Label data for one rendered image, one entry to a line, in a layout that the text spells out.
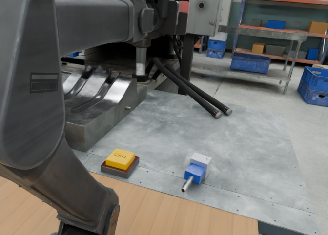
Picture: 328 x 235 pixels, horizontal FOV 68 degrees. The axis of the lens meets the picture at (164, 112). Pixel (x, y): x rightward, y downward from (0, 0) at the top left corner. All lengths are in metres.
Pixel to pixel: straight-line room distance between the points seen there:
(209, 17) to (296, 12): 5.87
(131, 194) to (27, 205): 0.23
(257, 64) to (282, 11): 3.06
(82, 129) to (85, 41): 0.49
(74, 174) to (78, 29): 0.16
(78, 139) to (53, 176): 0.51
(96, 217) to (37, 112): 0.22
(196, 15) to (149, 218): 1.10
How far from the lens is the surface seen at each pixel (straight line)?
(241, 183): 0.72
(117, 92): 0.94
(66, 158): 0.28
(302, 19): 7.23
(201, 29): 1.42
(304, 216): 0.71
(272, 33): 4.07
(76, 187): 0.32
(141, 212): 0.60
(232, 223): 0.62
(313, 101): 4.18
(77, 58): 1.69
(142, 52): 1.40
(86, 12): 0.27
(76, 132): 0.76
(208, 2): 1.41
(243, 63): 4.32
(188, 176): 0.65
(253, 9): 7.18
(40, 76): 0.19
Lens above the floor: 1.24
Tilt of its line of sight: 25 degrees down
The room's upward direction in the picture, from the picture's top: 5 degrees clockwise
